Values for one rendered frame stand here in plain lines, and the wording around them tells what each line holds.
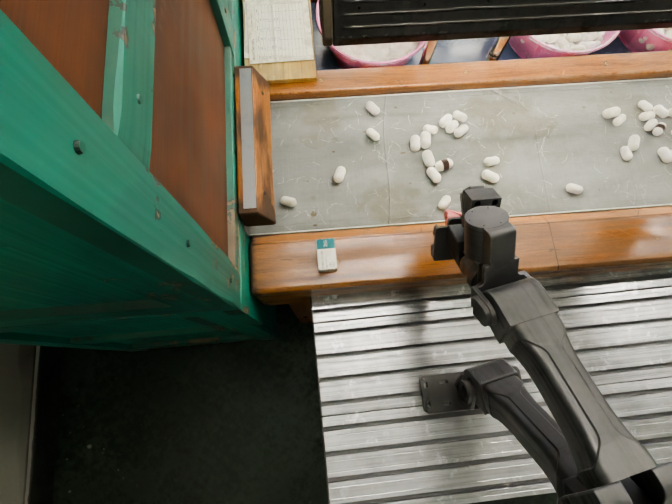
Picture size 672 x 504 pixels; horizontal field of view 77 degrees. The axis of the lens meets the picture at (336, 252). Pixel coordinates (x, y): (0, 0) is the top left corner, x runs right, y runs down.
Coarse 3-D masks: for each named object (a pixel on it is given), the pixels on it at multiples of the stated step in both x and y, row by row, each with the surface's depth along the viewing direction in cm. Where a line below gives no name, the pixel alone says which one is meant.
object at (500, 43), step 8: (496, 40) 88; (504, 40) 87; (424, 48) 89; (432, 48) 87; (496, 48) 89; (504, 48) 91; (424, 56) 90; (432, 56) 91; (488, 56) 93; (496, 56) 91
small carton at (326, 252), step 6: (318, 240) 78; (324, 240) 78; (330, 240) 78; (318, 246) 78; (324, 246) 78; (330, 246) 78; (318, 252) 78; (324, 252) 78; (330, 252) 78; (318, 258) 77; (324, 258) 77; (330, 258) 77; (318, 264) 77; (324, 264) 77; (330, 264) 77; (336, 264) 77; (318, 270) 77; (324, 270) 77; (330, 270) 78; (336, 270) 78
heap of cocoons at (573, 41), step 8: (592, 32) 97; (600, 32) 97; (544, 40) 96; (552, 40) 96; (560, 40) 96; (568, 40) 97; (576, 40) 97; (584, 40) 97; (592, 40) 99; (600, 40) 98; (560, 48) 98; (568, 48) 96; (576, 48) 96; (584, 48) 96; (592, 48) 97
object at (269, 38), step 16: (256, 0) 93; (272, 0) 93; (288, 0) 93; (304, 0) 93; (256, 16) 92; (272, 16) 92; (288, 16) 92; (304, 16) 92; (256, 32) 91; (272, 32) 91; (288, 32) 91; (304, 32) 91; (256, 48) 89; (272, 48) 90; (288, 48) 90; (304, 48) 90
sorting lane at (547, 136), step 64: (320, 128) 89; (384, 128) 90; (512, 128) 90; (576, 128) 91; (640, 128) 91; (320, 192) 86; (384, 192) 86; (448, 192) 86; (512, 192) 86; (640, 192) 87
